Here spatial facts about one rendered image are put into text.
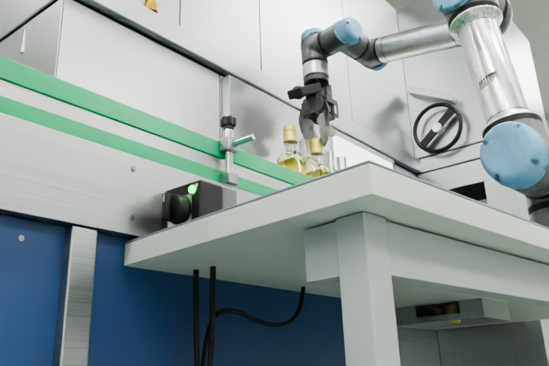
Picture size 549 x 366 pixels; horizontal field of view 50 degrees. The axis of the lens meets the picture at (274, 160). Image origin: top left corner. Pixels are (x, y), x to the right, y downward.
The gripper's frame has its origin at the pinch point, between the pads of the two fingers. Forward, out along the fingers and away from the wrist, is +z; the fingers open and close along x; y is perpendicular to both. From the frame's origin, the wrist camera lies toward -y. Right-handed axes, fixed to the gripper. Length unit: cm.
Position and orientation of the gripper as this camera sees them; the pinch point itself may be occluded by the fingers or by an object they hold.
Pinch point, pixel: (315, 143)
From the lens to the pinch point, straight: 160.0
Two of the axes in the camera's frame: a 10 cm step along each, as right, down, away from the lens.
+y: 6.3, 2.5, 7.4
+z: 0.3, 9.4, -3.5
